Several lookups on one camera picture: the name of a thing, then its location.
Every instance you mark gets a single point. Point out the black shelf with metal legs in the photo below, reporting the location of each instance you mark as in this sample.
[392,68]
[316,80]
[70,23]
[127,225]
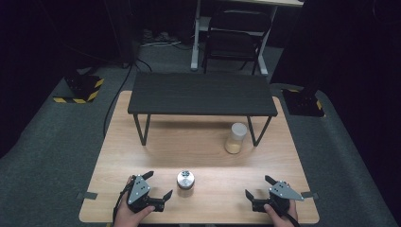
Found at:
[201,93]

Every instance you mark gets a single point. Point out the black stand base striped tape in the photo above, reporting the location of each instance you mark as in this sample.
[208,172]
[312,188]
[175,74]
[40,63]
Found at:
[303,103]
[82,90]

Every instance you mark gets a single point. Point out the clear jar with white lid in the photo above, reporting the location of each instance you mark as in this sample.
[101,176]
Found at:
[235,138]

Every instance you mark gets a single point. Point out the grey tape strip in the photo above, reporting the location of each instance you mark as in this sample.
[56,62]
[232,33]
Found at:
[87,195]
[310,195]

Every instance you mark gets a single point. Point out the black folding chair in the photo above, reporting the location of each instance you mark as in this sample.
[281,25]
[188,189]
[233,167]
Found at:
[235,44]

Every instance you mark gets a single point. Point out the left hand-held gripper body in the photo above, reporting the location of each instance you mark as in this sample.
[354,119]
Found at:
[138,190]

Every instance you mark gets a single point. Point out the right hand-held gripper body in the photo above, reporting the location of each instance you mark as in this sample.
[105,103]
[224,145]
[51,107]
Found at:
[282,192]

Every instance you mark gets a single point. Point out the person's right hand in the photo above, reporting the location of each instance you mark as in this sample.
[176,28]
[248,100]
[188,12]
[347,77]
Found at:
[279,220]

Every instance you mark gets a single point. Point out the white-legged desk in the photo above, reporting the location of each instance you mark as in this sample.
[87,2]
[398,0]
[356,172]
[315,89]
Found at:
[196,38]

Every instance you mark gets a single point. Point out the person's left hand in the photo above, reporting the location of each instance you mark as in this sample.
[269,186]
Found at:
[126,217]

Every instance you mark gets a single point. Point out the glass jar with silver lid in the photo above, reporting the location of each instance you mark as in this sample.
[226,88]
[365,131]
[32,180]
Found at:
[185,180]

